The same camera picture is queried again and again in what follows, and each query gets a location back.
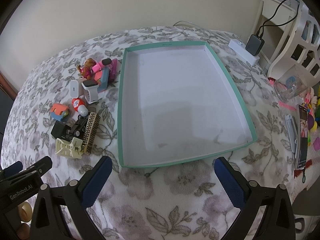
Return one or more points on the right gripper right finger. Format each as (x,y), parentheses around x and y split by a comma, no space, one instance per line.
(277,221)

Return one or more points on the orange blue toy block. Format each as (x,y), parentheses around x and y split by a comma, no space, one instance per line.
(59,112)

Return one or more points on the cream plastic hair claw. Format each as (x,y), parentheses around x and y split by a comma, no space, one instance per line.
(69,149)

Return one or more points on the white power strip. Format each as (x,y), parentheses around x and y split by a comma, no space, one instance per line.
(239,48)

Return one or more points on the floral grey white blanket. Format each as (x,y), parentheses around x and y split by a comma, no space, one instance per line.
(181,201)

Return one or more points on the gold black patterned hair clip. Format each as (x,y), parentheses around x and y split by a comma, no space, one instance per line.
(90,132)

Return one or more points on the teal shallow cardboard tray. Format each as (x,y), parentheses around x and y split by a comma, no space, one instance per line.
(178,103)

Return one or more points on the white usb charger cube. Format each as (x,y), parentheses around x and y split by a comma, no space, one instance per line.
(76,89)

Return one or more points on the clear glass cup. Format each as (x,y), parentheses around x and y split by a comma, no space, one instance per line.
(290,84)

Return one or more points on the colourful toy pile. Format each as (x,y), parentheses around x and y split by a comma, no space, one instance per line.
(311,103)

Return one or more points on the pink kids watch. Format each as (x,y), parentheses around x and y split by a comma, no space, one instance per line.
(100,65)

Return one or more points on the black power adapter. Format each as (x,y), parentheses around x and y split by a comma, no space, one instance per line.
(59,130)

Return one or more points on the grey folding phone stand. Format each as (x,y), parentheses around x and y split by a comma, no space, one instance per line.
(292,131)

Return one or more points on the red white small bottle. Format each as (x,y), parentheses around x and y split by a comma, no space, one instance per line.
(79,106)

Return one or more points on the tape roll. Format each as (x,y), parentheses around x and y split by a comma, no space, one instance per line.
(25,212)

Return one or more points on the brown pink puppy figurine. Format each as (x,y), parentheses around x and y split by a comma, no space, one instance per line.
(86,70)

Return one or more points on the white wooden shelf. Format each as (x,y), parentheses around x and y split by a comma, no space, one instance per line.
(276,24)

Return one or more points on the black toy car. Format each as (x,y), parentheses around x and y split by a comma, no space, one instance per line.
(78,129)

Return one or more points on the pink crochet mat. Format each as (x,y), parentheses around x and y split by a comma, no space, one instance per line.
(290,104)

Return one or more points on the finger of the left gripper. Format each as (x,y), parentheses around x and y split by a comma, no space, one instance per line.
(40,167)
(12,169)

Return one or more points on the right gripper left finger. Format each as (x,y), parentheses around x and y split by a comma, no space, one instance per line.
(48,221)

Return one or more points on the black smartphone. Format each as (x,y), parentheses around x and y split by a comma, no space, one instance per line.
(302,137)

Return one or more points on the magenta translucent lighter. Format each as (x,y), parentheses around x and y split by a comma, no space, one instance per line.
(112,70)

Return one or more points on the dark grey power bank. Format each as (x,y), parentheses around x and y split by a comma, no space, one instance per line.
(254,45)

